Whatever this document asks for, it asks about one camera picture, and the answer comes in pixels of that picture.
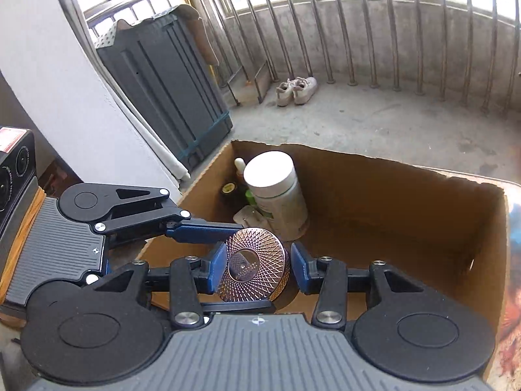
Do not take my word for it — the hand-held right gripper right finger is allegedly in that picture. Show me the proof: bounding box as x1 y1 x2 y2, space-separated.
290 242 424 330

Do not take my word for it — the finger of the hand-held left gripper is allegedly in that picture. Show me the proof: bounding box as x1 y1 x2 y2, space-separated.
93 185 247 250
201 300 278 315

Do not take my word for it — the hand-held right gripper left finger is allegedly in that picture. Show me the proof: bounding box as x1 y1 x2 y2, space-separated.
94 243 228 330

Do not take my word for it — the round patterned metallic tin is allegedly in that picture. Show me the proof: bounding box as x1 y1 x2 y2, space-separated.
215 226 291 303

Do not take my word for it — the white lidded plastic bottle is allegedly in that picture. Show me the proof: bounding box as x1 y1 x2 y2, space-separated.
243 152 310 242

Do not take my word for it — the brown cardboard box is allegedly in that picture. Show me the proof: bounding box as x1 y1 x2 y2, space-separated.
138 139 509 391

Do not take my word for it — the small dark jar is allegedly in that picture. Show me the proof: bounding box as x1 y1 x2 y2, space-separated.
220 182 238 205

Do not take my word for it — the brown dropper bottle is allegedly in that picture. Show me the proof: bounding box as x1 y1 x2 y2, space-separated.
234 158 248 189

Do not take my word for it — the dark grey plastic cabinet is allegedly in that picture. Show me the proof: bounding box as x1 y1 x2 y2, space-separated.
94 8 234 174

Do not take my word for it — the white sneaker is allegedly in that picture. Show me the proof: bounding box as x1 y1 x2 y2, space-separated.
276 79 298 107
293 77 318 105

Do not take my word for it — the brown cardboard sheet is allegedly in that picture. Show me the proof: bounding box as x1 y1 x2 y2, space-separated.
179 4 220 66

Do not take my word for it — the metal balcony railing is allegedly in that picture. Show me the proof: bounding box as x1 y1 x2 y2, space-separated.
83 0 521 117

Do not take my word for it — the perforated grey board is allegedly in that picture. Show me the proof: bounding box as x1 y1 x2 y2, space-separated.
94 18 128 50

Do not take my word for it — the colourful printed mat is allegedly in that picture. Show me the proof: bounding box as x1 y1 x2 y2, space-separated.
499 179 521 391

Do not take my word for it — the green strap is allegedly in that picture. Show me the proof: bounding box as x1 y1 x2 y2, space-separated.
177 112 232 162

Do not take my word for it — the metal shelf frame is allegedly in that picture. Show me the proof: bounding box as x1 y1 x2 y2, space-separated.
222 61 276 107

